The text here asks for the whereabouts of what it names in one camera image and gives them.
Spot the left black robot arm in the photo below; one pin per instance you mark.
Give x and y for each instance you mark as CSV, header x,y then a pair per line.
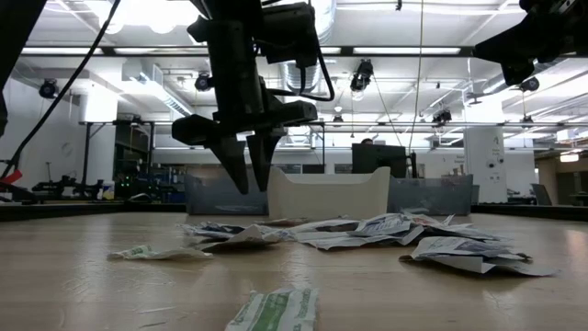
x,y
14,27

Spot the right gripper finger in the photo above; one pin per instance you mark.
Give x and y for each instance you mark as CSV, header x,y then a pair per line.
x,y
491,47

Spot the black monitor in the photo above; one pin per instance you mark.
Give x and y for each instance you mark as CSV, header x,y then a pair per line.
x,y
379,158

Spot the silver ribbed air duct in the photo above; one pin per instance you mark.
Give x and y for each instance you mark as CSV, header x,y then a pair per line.
x,y
291,78

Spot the person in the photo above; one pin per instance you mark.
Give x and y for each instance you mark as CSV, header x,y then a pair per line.
x,y
366,141

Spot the white round pillar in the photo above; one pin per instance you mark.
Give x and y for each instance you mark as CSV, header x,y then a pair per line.
x,y
484,161

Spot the dark chair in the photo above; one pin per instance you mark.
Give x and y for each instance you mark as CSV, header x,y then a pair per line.
x,y
541,195

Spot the small white yellow canister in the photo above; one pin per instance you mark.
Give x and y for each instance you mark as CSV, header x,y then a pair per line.
x,y
108,190

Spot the white plastic bin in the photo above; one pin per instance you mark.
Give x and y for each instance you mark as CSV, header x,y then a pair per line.
x,y
328,197

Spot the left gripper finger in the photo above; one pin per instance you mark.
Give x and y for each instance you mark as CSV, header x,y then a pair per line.
x,y
234,161
263,156

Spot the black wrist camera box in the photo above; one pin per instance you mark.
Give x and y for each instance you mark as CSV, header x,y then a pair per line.
x,y
289,34

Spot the black ceiling spotlight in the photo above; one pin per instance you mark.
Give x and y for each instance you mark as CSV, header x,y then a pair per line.
x,y
203,83
361,76
529,84
48,88
442,117

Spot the grey translucent plastic bin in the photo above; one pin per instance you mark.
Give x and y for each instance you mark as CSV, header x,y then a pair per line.
x,y
202,197
432,197

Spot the blue label wipe packet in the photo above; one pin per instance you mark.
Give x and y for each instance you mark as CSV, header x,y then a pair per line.
x,y
211,228
459,246

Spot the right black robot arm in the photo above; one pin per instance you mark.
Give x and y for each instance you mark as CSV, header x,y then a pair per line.
x,y
560,9

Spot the dark equipment rack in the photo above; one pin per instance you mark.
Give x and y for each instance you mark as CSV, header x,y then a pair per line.
x,y
131,156

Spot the black rig frame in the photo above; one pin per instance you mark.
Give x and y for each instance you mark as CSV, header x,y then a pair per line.
x,y
86,151

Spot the black overhead frame bar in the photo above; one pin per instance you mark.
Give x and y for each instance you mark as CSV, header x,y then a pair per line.
x,y
138,50

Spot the white gauze pad packet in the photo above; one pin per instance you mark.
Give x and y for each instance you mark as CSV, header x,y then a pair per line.
x,y
349,240

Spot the lit wall lamp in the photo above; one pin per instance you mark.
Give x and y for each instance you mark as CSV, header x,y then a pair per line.
x,y
569,157

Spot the small black robot arm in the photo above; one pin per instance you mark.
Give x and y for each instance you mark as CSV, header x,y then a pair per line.
x,y
64,186

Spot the green print packet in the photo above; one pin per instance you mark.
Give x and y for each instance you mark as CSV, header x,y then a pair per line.
x,y
147,252
275,312

